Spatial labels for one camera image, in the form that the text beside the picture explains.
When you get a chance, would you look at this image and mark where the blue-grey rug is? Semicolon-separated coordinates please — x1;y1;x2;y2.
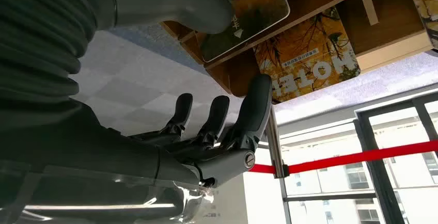
109;22;438;125

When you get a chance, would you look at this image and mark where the red barrier belt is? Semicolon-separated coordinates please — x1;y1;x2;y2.
249;140;438;175

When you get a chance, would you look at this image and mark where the yellow hotel card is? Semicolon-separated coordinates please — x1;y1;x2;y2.
253;6;361;104
403;0;438;50

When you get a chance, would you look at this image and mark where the chrome stanchion with red belt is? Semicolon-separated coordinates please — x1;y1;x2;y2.
265;104;290;179

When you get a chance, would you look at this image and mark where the clear plastic cover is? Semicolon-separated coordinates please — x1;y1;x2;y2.
0;161;214;224

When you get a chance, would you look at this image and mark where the dark window frame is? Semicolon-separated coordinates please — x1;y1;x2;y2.
278;91;438;224

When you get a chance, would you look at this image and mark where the wooden card holder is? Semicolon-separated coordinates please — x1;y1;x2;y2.
161;0;435;98

